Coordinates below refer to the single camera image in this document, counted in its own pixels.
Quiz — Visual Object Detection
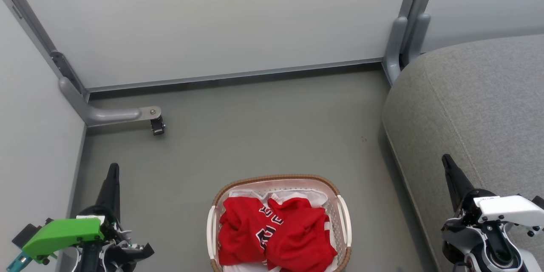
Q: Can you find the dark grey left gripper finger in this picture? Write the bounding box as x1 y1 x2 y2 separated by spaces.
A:
94 163 121 222

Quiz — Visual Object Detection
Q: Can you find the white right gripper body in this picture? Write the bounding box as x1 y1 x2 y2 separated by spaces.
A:
457 188 544 238

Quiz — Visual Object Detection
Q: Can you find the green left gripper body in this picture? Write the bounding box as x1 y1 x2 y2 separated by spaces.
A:
6 205 129 272

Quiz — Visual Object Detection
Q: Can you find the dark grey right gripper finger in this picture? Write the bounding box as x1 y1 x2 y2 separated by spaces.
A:
441 154 475 212

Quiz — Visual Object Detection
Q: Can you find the red sports garment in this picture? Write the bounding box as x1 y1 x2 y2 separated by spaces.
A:
218 196 338 272

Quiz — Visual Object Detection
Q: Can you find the grey fabric sofa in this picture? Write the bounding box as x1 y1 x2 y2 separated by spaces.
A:
381 34 544 272

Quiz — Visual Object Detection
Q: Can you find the grey partition foot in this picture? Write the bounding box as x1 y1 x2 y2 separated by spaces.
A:
59 76 163 128

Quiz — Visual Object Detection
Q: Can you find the black caster wheel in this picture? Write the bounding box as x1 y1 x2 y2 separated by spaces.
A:
150 116 166 136

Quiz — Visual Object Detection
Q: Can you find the white laundry basket, woven rim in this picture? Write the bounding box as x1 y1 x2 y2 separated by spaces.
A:
207 174 353 272

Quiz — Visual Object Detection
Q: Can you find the grey double partition post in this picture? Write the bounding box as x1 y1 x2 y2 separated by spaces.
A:
382 0 442 86

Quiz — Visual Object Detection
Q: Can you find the grey slanted partition post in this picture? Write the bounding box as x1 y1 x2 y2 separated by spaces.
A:
0 0 91 103

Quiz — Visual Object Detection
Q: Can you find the grey partition base rail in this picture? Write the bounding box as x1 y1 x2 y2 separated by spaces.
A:
86 57 384 93

